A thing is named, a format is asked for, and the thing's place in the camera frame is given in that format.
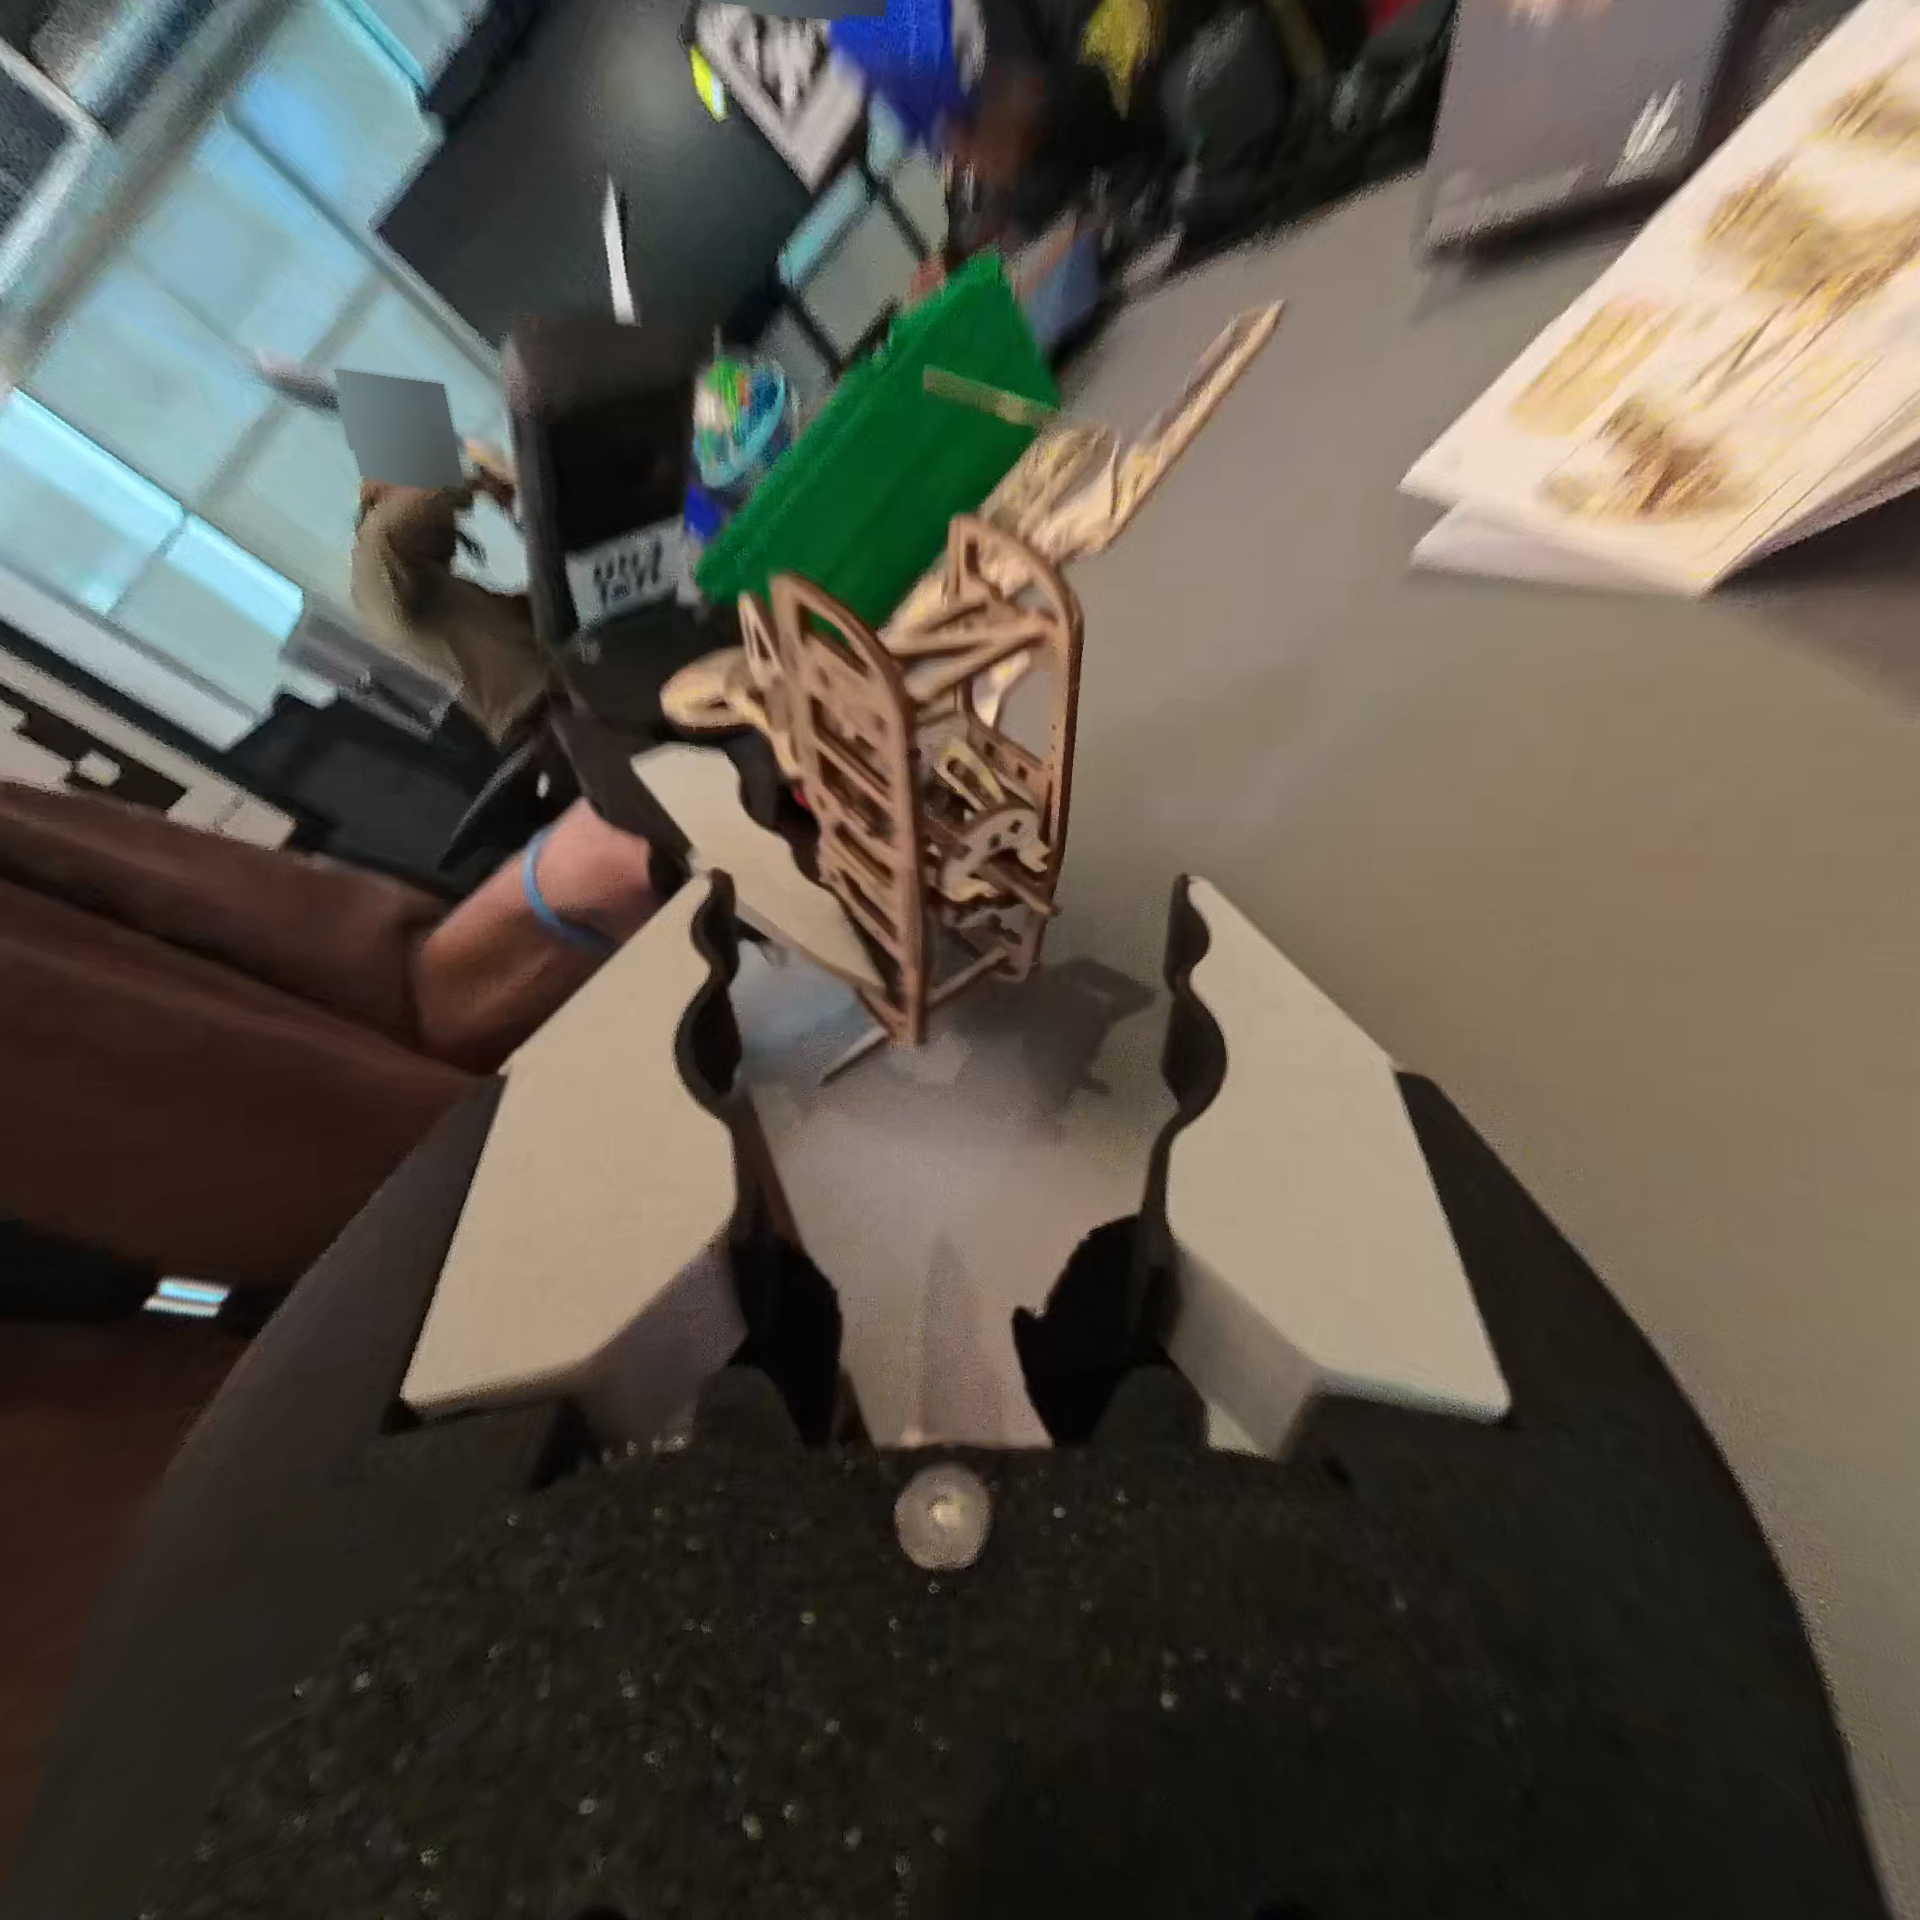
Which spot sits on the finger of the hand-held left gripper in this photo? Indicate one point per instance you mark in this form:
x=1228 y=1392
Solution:
x=751 y=855

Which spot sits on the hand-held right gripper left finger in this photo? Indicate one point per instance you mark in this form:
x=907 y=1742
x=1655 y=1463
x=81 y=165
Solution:
x=586 y=1186

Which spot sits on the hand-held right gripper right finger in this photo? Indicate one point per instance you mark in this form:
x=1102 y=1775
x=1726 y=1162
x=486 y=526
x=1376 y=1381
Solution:
x=1319 y=1186

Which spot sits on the wooden mechanical model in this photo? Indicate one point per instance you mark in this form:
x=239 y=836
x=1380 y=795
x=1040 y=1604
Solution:
x=930 y=765

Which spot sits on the person's left forearm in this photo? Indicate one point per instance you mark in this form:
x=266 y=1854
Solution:
x=511 y=960

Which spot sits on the grey desk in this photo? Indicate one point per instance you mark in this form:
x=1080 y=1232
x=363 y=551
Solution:
x=1425 y=840

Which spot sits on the blue plastic board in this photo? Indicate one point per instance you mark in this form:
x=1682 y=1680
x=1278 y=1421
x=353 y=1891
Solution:
x=704 y=510

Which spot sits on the colourful round container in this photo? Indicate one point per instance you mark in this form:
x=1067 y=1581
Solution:
x=744 y=422

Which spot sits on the blue wristband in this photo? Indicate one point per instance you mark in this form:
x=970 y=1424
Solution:
x=559 y=901

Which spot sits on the green plastic box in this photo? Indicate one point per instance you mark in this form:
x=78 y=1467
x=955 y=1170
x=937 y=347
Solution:
x=868 y=466

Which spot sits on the thin wooden strip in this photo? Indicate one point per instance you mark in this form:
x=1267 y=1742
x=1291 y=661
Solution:
x=990 y=394

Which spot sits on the glass window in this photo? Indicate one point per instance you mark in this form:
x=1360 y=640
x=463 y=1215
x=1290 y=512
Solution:
x=195 y=376

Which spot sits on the wide wooden puzzle sheet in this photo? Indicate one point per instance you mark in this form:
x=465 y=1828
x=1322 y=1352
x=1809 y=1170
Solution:
x=1110 y=452

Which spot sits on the black and white framed poster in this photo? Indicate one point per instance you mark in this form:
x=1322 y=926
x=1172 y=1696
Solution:
x=105 y=750

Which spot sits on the printed instruction booklet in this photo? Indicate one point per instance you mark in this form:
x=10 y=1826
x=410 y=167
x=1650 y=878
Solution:
x=1695 y=331

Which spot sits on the dark cardboard box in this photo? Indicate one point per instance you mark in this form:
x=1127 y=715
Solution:
x=1575 y=107

